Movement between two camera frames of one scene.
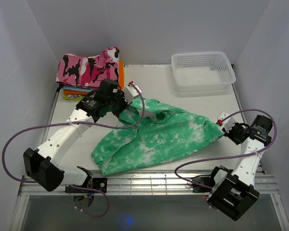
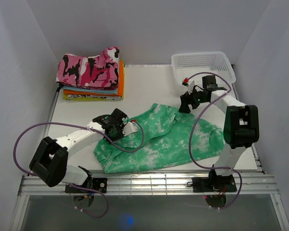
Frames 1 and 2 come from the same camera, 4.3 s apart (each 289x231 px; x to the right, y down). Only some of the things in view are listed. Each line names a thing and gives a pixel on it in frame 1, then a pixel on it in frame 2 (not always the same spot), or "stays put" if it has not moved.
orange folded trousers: (121, 72) stays put
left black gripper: (120, 94) to (121, 135)
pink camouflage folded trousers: (90, 71) stays put
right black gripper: (229, 134) to (186, 99)
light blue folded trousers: (71, 87) stays put
